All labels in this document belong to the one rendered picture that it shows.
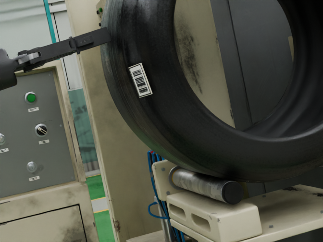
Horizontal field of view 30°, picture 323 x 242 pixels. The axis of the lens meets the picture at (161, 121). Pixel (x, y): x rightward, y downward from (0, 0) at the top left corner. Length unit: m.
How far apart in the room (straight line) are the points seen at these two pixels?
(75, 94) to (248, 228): 9.15
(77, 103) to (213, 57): 8.76
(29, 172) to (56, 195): 0.11
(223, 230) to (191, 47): 0.55
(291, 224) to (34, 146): 0.86
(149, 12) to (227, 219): 0.42
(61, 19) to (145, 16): 9.35
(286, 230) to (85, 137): 9.14
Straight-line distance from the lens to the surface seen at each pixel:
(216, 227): 1.19
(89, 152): 10.30
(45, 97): 1.83
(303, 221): 1.27
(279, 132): 1.50
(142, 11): 1.12
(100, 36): 1.21
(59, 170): 1.83
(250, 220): 1.20
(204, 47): 1.55
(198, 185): 1.30
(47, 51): 1.15
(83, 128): 10.28
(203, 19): 1.56
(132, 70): 1.12
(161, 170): 1.49
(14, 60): 1.15
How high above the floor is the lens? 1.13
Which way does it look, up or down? 3 degrees down
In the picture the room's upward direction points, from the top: 12 degrees counter-clockwise
